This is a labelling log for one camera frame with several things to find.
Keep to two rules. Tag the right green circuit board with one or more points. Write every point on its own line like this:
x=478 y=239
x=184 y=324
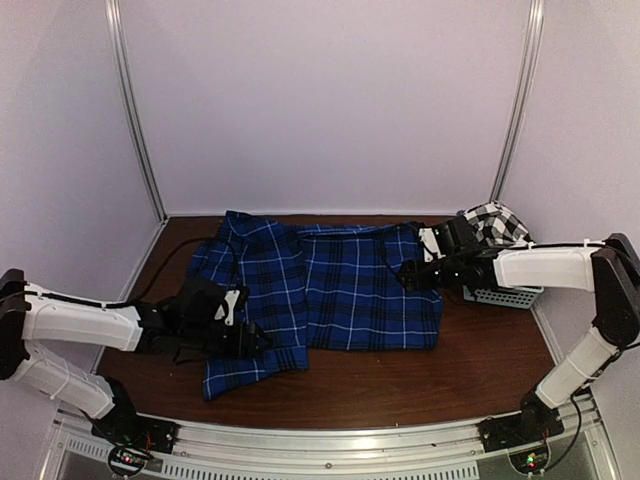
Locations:
x=529 y=461

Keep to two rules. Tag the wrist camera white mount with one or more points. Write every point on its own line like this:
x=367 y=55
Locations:
x=233 y=302
x=428 y=240

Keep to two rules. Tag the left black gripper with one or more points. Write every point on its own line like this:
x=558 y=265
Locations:
x=243 y=343

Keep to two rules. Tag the light blue plastic basket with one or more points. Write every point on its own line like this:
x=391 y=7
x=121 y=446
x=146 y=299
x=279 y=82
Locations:
x=521 y=298

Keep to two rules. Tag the blue plaid long sleeve shirt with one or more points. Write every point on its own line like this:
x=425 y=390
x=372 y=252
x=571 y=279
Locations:
x=316 y=287

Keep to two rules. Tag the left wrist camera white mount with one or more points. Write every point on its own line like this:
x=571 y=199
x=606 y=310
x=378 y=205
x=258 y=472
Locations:
x=233 y=302

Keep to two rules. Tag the right aluminium frame post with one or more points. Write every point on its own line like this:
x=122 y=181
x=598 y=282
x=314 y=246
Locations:
x=528 y=65

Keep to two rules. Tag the left aluminium frame post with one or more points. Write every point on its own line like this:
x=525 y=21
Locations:
x=118 y=43

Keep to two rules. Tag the left green circuit board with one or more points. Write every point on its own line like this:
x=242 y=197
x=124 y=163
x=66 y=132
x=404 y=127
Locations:
x=125 y=462

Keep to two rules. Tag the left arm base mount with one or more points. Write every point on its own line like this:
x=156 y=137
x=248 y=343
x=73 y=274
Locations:
x=135 y=430

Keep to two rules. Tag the black white checked shirt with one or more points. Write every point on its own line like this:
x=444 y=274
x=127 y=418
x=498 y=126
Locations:
x=496 y=225

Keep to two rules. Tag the aluminium frame post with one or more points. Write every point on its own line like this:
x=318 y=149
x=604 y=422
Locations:
x=118 y=43
x=528 y=65

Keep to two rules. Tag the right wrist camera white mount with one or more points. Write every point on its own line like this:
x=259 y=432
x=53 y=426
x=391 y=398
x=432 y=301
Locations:
x=428 y=240

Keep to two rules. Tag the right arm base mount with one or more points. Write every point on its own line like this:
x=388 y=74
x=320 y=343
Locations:
x=533 y=423

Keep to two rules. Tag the green circuit board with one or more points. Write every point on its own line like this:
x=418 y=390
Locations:
x=125 y=462
x=529 y=461

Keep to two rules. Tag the front aluminium rail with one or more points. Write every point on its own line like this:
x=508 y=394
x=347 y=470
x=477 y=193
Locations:
x=441 y=451

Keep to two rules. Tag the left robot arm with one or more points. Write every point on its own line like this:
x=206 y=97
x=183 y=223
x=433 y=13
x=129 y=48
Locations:
x=202 y=316

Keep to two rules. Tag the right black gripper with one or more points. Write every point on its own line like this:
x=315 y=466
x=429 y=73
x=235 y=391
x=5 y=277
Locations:
x=415 y=278

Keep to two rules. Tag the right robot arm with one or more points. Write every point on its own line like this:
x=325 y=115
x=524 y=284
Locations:
x=608 y=268

